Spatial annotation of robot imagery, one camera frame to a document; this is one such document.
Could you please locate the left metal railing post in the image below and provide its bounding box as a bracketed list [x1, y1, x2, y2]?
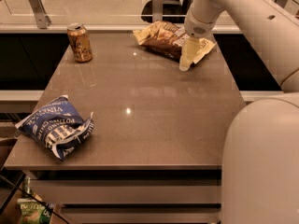
[28, 0, 51, 29]

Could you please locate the brown chip bag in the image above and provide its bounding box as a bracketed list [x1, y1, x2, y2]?
[133, 21, 216, 61]

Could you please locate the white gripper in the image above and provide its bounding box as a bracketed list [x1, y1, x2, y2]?
[179, 10, 216, 71]

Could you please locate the black office chair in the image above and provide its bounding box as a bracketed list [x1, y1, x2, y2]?
[140, 0, 198, 24]

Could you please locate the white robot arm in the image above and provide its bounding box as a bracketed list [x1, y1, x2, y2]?
[184, 0, 299, 224]

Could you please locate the grey table drawer unit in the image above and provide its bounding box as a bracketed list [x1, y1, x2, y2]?
[25, 170, 221, 224]

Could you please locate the black cable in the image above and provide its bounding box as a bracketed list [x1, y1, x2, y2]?
[0, 174, 71, 224]

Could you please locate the green snack bag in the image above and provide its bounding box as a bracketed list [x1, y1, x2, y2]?
[17, 199, 54, 224]

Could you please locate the middle metal railing post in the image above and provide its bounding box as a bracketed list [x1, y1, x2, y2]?
[152, 0, 164, 22]

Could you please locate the blue chip bag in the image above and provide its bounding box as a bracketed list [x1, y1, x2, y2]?
[15, 95, 94, 161]

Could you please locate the gold soda can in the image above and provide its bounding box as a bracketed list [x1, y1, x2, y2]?
[67, 23, 93, 63]

